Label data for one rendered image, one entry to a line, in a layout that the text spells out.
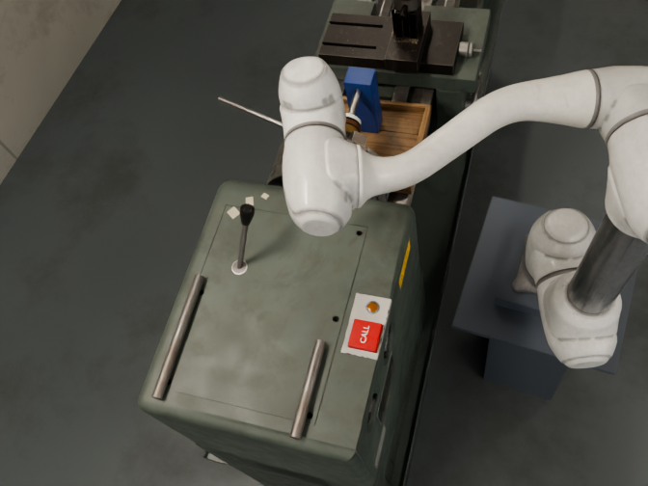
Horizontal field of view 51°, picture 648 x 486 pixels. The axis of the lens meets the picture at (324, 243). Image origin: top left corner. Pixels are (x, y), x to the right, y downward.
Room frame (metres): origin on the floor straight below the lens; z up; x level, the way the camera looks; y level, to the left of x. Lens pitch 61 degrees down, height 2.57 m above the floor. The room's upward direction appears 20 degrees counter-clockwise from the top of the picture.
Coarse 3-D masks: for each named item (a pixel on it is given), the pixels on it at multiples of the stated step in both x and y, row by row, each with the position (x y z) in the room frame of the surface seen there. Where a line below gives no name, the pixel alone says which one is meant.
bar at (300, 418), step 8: (320, 344) 0.50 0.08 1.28; (312, 352) 0.49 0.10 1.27; (320, 352) 0.48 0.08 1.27; (312, 360) 0.47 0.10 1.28; (320, 360) 0.47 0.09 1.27; (312, 368) 0.46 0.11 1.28; (312, 376) 0.44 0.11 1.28; (304, 384) 0.43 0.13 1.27; (312, 384) 0.43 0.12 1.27; (304, 392) 0.42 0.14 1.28; (304, 400) 0.40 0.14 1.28; (304, 408) 0.39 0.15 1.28; (296, 416) 0.38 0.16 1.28; (304, 416) 0.37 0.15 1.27; (296, 424) 0.36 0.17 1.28; (304, 424) 0.36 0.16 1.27; (296, 432) 0.35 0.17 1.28
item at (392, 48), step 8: (424, 16) 1.49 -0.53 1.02; (424, 24) 1.46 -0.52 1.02; (424, 32) 1.43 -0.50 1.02; (392, 40) 1.44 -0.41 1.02; (400, 40) 1.43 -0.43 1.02; (408, 40) 1.42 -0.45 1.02; (416, 40) 1.41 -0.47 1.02; (424, 40) 1.42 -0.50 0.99; (392, 48) 1.41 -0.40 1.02; (400, 48) 1.40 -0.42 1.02; (408, 48) 1.39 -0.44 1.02; (416, 48) 1.38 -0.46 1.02; (392, 56) 1.38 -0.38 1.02; (400, 56) 1.37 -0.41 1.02; (408, 56) 1.36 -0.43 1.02; (416, 56) 1.35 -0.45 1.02; (392, 64) 1.37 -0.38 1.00; (400, 64) 1.36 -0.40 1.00; (408, 64) 1.35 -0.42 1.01; (416, 64) 1.33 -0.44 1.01; (416, 72) 1.34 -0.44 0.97
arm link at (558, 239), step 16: (560, 208) 0.70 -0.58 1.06; (544, 224) 0.68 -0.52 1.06; (560, 224) 0.66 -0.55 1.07; (576, 224) 0.65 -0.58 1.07; (528, 240) 0.68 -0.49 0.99; (544, 240) 0.64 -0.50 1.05; (560, 240) 0.62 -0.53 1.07; (576, 240) 0.61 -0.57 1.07; (528, 256) 0.66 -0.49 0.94; (544, 256) 0.61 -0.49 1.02; (560, 256) 0.59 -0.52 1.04; (576, 256) 0.58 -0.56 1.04; (528, 272) 0.65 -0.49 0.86; (544, 272) 0.58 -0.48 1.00
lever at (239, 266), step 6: (246, 228) 0.77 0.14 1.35; (246, 234) 0.77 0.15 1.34; (240, 240) 0.77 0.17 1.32; (240, 246) 0.76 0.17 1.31; (240, 252) 0.76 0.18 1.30; (240, 258) 0.75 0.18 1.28; (234, 264) 0.75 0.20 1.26; (240, 264) 0.74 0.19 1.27; (246, 264) 0.74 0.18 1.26; (234, 270) 0.74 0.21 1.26; (240, 270) 0.74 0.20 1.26
